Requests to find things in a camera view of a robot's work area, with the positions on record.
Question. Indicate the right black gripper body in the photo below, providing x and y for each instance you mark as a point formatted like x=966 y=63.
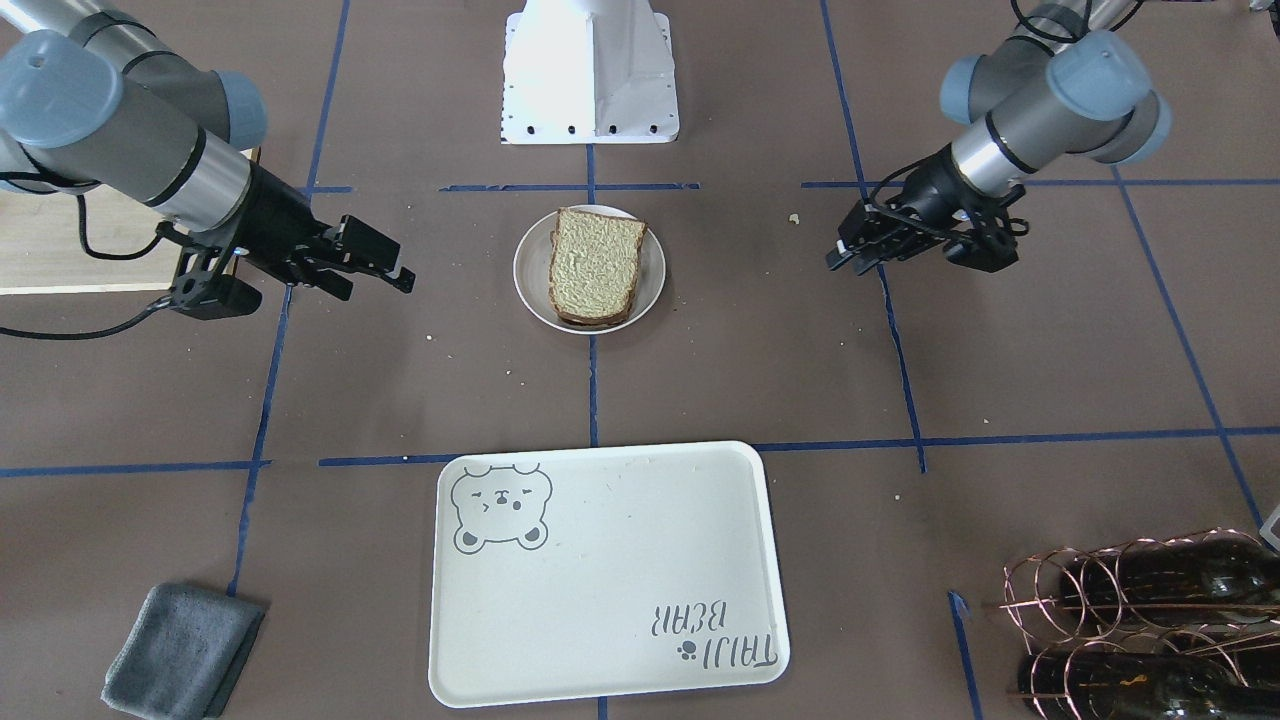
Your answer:
x=277 y=222

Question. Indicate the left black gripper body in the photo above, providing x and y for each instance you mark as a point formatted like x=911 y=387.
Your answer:
x=927 y=186

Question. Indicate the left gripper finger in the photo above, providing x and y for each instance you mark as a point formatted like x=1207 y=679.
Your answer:
x=863 y=253
x=866 y=228

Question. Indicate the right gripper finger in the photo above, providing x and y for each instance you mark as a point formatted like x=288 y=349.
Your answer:
x=355 y=247
x=329 y=278

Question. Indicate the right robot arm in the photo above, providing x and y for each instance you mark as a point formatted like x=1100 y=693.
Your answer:
x=92 y=97

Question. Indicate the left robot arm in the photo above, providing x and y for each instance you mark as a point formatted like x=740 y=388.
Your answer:
x=1064 y=83

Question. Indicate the cream bear tray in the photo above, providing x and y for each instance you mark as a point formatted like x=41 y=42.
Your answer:
x=585 y=572

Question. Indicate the white round plate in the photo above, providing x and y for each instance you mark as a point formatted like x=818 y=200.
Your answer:
x=531 y=267

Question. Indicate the wooden cutting board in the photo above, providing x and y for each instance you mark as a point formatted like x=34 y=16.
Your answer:
x=40 y=252

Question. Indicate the grey folded cloth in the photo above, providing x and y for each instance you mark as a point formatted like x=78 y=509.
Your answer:
x=185 y=654

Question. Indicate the middle dark wine bottle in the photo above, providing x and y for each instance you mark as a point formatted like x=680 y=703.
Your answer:
x=1216 y=580

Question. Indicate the front green wine bottle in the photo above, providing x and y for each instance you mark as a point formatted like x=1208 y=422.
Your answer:
x=1097 y=684

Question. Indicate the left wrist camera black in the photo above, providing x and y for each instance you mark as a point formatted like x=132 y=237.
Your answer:
x=992 y=243

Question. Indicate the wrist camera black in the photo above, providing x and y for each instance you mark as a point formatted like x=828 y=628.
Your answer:
x=992 y=243
x=206 y=287

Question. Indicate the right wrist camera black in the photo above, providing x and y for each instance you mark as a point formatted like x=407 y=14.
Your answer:
x=206 y=287

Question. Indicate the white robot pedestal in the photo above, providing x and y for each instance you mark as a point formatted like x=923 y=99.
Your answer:
x=580 y=72

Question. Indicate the copper wire bottle rack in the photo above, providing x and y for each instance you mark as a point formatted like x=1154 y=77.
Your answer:
x=1176 y=628

